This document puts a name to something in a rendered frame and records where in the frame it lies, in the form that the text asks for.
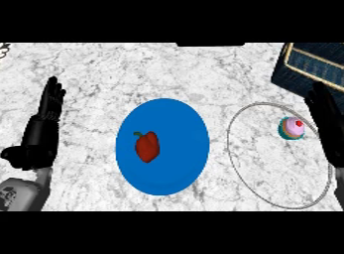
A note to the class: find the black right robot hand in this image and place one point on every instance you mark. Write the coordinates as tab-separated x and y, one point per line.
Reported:
336	132

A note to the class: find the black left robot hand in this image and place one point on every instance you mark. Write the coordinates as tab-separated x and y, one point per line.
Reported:
42	132

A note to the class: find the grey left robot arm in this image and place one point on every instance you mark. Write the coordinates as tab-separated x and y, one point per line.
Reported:
18	193

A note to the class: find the pink frosted cupcake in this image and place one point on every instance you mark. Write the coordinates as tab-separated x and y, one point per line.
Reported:
291	128

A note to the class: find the dark blue wicker basket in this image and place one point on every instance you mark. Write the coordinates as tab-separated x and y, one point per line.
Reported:
321	69

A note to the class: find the red bell pepper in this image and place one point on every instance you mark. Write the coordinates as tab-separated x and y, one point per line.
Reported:
147	147

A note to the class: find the blue oval plate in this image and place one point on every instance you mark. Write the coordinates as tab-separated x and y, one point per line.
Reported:
163	147

